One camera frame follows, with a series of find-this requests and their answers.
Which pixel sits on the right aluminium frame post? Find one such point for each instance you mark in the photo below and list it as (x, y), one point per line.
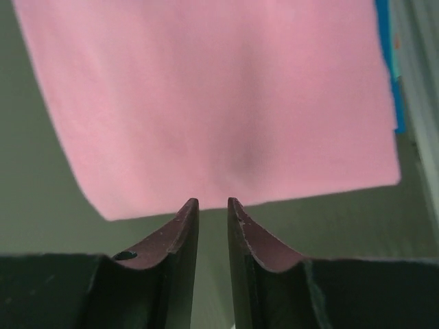
(416, 23)

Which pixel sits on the pink t shirt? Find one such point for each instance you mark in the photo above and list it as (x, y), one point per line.
(156, 102)

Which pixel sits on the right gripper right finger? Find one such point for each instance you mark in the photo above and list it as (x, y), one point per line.
(269, 281)

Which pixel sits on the blue folded t shirt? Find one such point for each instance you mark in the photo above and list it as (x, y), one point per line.
(389, 45)

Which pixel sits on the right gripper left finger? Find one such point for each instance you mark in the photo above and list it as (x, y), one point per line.
(150, 285)

